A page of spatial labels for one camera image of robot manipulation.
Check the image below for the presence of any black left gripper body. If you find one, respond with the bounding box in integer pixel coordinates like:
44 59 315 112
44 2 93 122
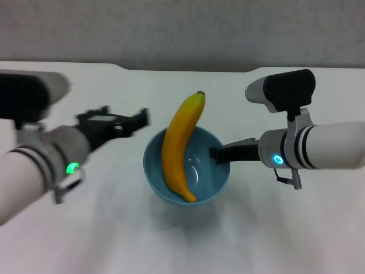
75 111 132 151

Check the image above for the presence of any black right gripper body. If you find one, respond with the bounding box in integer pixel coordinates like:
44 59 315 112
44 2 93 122
224 138 262 164

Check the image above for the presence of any blue bowl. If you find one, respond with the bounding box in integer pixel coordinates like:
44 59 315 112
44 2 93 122
143 126 231 206

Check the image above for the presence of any yellow banana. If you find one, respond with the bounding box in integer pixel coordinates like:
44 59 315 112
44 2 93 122
161 90 206 204

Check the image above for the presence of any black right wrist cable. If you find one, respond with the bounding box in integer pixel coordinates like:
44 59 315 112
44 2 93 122
273 167 303 191

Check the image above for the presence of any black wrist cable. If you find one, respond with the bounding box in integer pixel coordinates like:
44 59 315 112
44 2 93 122
53 167 86 204
273 167 303 191

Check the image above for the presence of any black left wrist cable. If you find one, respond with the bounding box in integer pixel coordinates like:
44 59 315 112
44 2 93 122
53 167 86 204

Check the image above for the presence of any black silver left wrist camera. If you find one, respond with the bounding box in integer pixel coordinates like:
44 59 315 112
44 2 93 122
0 72 71 129

